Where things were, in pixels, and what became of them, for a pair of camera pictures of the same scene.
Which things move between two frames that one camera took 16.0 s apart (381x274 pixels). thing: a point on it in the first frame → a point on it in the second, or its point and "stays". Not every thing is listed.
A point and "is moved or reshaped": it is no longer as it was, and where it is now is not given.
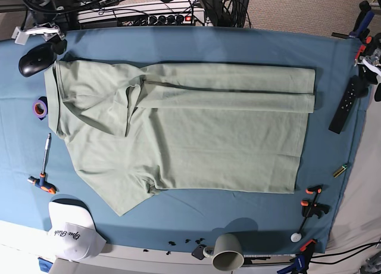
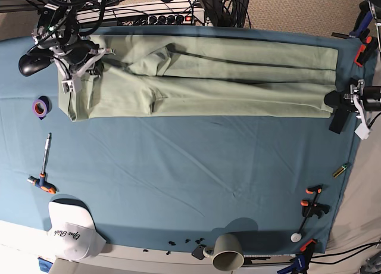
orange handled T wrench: x=41 y=181 stays
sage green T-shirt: x=134 y=130 is moved or reshaped
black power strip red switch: x=152 y=20 stays
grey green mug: x=227 y=253 stays
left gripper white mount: x=58 y=43 → x=74 y=83
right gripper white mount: x=365 y=77 → x=364 y=132
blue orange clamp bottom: x=302 y=260 stays
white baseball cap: x=72 y=230 stays
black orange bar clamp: x=309 y=209 stays
